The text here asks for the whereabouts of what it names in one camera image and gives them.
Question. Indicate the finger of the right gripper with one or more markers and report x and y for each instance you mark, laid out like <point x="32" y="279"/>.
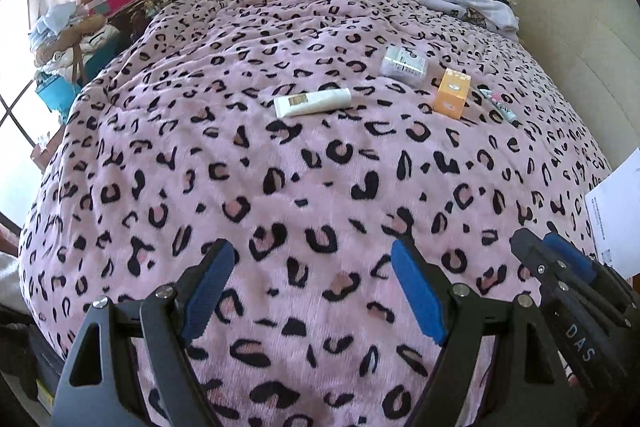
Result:
<point x="570" y="251"/>
<point x="539" y="260"/>

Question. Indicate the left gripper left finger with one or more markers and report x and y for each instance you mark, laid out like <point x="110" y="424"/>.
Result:
<point x="99" y="386"/>

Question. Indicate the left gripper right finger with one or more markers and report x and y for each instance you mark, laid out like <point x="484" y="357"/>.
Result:
<point x="526" y="383"/>

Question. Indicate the white paper bag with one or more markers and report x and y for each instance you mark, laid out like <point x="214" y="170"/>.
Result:
<point x="614" y="213"/>

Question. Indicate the small green tube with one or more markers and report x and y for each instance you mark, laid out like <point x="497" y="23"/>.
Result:
<point x="495" y="101"/>

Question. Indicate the orange cardboard box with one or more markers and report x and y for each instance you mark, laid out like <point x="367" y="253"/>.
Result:
<point x="452" y="93"/>

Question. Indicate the white tissue pack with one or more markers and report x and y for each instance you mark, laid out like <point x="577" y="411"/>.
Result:
<point x="404" y="65"/>

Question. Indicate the white cream tube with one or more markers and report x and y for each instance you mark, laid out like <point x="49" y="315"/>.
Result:
<point x="312" y="102"/>

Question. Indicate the pink leopard print blanket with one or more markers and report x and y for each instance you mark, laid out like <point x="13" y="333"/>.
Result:
<point x="176" y="144"/>

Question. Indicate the cluttered side shelf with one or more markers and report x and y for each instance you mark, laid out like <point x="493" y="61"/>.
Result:
<point x="73" y="42"/>

